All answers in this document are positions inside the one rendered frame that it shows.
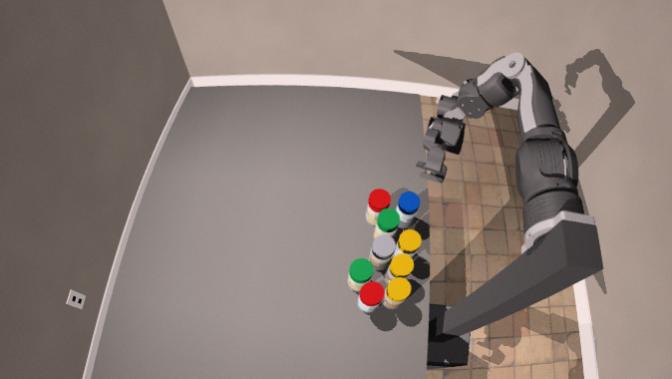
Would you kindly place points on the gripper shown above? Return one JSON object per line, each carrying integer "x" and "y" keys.
{"x": 441, "y": 136}

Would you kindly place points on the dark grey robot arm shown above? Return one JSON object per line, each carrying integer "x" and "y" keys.
{"x": 543, "y": 159}

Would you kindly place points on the red-capped bottle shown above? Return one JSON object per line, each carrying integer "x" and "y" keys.
{"x": 371, "y": 295}
{"x": 379, "y": 199}

